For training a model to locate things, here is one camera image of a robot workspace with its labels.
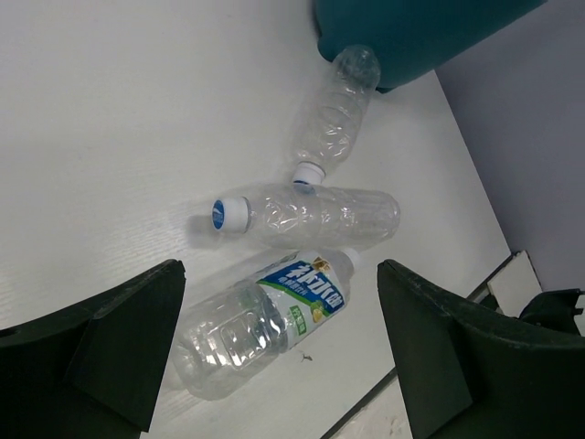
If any green label plastic bottle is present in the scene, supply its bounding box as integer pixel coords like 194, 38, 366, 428
170, 248, 361, 401

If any blue bin yellow rim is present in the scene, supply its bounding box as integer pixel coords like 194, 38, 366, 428
314, 0, 544, 93

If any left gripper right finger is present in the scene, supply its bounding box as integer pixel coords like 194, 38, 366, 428
378, 260, 584, 438

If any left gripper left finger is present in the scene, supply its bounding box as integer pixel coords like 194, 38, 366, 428
1, 260, 186, 438

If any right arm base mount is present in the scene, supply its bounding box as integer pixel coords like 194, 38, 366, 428
484, 251, 585, 339

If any clear slim plastic bottle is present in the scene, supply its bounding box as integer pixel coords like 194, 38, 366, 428
292, 45, 381, 186

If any clear crumpled plastic bottle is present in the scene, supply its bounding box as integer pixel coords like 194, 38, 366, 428
211, 183, 400, 250

